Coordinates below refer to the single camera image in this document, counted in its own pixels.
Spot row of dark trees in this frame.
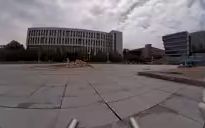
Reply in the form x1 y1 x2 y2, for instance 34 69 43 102
0 35 124 64

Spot grey stone slab plaza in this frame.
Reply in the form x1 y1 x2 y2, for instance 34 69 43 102
0 63 205 128

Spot large pale curved building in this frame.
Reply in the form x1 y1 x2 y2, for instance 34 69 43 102
25 26 124 56

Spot mound of stones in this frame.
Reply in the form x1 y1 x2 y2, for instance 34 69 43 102
58 59 94 69

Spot robot's own part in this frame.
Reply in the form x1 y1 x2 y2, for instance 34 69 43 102
67 118 79 128
128 116 141 128

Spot raised stone platform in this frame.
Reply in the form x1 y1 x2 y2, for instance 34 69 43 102
137 65 205 90

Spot low brown building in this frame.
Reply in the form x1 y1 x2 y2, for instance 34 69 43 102
123 43 166 63

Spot dark glass building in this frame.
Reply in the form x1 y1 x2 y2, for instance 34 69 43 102
161 23 205 65

